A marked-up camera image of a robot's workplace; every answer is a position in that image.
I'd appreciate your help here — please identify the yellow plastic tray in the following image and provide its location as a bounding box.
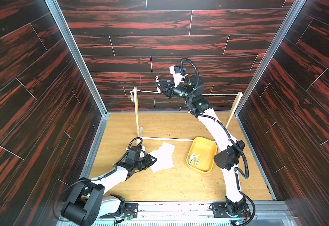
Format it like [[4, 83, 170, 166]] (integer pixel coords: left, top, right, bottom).
[[186, 137, 217, 174]]

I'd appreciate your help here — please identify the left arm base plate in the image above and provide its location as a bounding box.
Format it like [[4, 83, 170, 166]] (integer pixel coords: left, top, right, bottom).
[[99, 202, 139, 220]]

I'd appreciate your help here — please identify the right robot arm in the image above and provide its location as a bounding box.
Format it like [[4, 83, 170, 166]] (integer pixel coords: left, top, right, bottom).
[[156, 58, 256, 226]]

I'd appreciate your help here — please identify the wooden string rack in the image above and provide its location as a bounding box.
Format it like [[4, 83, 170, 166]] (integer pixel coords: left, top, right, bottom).
[[130, 87, 243, 142]]

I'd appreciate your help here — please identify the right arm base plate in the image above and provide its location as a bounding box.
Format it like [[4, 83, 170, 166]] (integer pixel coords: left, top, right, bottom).
[[209, 202, 252, 218]]

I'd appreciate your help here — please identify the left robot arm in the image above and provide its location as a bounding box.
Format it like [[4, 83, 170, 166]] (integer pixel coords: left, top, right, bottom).
[[55, 137, 157, 226]]

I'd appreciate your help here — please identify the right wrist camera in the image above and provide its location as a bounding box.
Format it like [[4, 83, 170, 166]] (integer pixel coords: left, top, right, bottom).
[[169, 65, 187, 87]]

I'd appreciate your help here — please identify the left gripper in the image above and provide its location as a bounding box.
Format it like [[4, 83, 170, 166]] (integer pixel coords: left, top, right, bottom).
[[133, 154, 157, 171]]

